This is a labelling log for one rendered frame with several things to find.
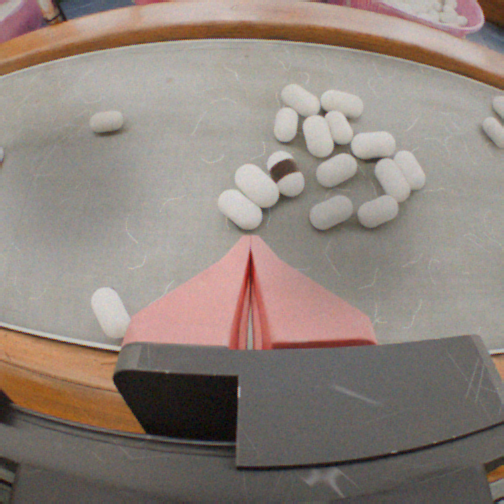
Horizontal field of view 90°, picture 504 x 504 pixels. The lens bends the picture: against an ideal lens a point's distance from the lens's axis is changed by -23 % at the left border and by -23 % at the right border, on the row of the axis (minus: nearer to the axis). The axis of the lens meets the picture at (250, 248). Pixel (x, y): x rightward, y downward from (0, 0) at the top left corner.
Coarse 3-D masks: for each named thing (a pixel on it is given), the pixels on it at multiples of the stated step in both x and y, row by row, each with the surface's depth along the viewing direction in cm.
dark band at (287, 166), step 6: (282, 162) 22; (288, 162) 22; (294, 162) 23; (270, 168) 23; (276, 168) 22; (282, 168) 22; (288, 168) 22; (294, 168) 22; (270, 174) 23; (276, 174) 23; (282, 174) 22; (288, 174) 22; (276, 180) 23
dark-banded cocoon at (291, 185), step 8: (280, 152) 23; (272, 160) 23; (280, 160) 22; (288, 176) 22; (296, 176) 22; (280, 184) 22; (288, 184) 22; (296, 184) 22; (288, 192) 23; (296, 192) 23
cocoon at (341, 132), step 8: (328, 112) 24; (336, 112) 24; (328, 120) 24; (336, 120) 24; (344, 120) 24; (336, 128) 24; (344, 128) 23; (336, 136) 24; (344, 136) 24; (352, 136) 24; (344, 144) 24
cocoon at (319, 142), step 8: (312, 120) 23; (320, 120) 23; (304, 128) 24; (312, 128) 23; (320, 128) 23; (328, 128) 24; (312, 136) 23; (320, 136) 23; (328, 136) 23; (312, 144) 23; (320, 144) 23; (328, 144) 23; (312, 152) 24; (320, 152) 23; (328, 152) 23
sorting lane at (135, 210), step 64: (64, 64) 28; (128, 64) 28; (192, 64) 27; (256, 64) 27; (320, 64) 27; (384, 64) 28; (0, 128) 27; (64, 128) 26; (128, 128) 26; (192, 128) 26; (256, 128) 25; (384, 128) 26; (448, 128) 26; (0, 192) 24; (64, 192) 24; (128, 192) 24; (192, 192) 24; (320, 192) 24; (384, 192) 24; (448, 192) 24; (0, 256) 23; (64, 256) 23; (128, 256) 23; (192, 256) 23; (320, 256) 23; (384, 256) 23; (448, 256) 23; (0, 320) 22; (64, 320) 22; (384, 320) 22; (448, 320) 21
